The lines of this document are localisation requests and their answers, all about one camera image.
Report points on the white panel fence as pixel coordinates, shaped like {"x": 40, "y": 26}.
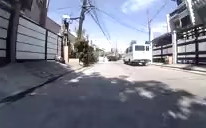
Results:
{"x": 31, "y": 41}

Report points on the white van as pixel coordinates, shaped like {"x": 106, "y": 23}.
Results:
{"x": 137, "y": 54}

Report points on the green bush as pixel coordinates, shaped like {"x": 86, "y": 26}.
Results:
{"x": 86, "y": 51}

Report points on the vehicle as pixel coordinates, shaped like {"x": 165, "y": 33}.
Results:
{"x": 112, "y": 57}

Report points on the grey concrete pavement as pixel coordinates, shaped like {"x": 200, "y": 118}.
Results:
{"x": 194, "y": 68}
{"x": 21, "y": 78}

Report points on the grey concrete road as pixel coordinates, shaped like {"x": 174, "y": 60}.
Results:
{"x": 124, "y": 96}

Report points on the dark framed panel fence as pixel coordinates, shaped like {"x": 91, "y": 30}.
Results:
{"x": 197, "y": 46}

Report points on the utility pole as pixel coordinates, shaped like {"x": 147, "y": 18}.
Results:
{"x": 81, "y": 20}
{"x": 149, "y": 31}

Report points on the white building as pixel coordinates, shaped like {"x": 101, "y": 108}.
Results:
{"x": 184, "y": 15}

